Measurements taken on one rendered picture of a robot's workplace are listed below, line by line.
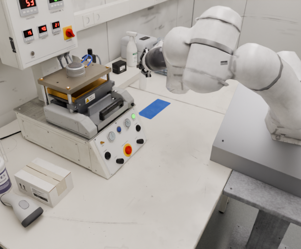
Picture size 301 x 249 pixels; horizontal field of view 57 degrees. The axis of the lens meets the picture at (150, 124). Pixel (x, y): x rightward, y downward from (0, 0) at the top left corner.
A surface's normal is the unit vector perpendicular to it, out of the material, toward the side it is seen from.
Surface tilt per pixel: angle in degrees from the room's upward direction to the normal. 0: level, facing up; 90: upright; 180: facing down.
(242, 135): 44
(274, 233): 90
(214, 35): 54
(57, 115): 90
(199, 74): 69
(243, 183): 0
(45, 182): 1
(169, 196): 0
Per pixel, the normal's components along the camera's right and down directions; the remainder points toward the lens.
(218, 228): 0.02, -0.82
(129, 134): 0.79, -0.07
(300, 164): -0.37, -0.27
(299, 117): -0.25, 0.34
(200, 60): -0.33, 0.06
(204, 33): -0.69, -0.23
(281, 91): 0.25, 0.80
